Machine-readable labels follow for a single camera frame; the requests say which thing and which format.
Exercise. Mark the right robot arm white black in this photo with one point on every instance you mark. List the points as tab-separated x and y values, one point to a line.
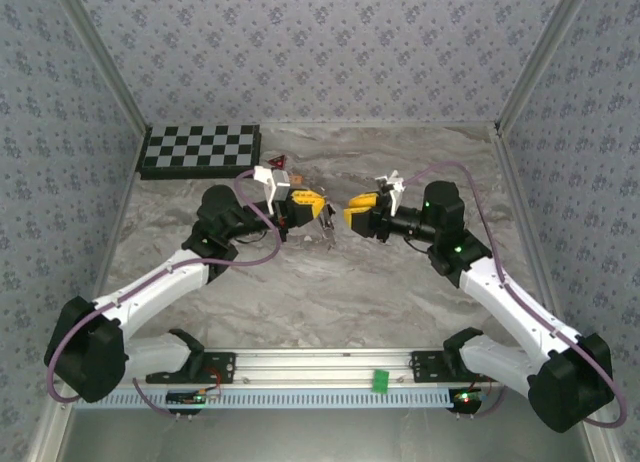
570	392

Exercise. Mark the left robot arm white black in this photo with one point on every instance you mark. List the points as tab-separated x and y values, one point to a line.
85	357

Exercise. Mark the red triangle tag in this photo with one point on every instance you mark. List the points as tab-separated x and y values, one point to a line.
276	163

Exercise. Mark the black grey checkerboard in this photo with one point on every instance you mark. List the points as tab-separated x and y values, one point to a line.
200	149

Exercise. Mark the green block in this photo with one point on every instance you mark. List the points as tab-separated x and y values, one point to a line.
381	380

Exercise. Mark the right circuit board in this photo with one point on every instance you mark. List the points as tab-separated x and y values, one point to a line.
469	397

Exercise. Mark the circuit board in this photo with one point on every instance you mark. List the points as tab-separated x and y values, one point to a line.
469	397
186	398

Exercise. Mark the left circuit board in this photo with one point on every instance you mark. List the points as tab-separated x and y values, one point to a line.
186	398

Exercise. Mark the grey metal sheet panel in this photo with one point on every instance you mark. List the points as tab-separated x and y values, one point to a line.
320	437

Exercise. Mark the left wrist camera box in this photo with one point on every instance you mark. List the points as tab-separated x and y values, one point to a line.
280	179

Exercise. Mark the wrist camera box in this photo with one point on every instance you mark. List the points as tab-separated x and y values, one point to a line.
280	179
395	187

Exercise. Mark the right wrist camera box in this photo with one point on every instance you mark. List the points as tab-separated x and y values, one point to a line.
395	187

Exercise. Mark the aluminium side rail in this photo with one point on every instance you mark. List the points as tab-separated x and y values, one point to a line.
522	207
124	207

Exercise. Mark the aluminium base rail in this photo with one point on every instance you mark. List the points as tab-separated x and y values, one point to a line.
310	367

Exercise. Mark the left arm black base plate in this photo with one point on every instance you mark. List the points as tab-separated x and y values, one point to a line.
220	369

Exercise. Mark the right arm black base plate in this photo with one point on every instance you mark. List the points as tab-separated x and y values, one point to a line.
425	369

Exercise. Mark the aluminium frame post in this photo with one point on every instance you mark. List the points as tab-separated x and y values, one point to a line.
541	57
102	57

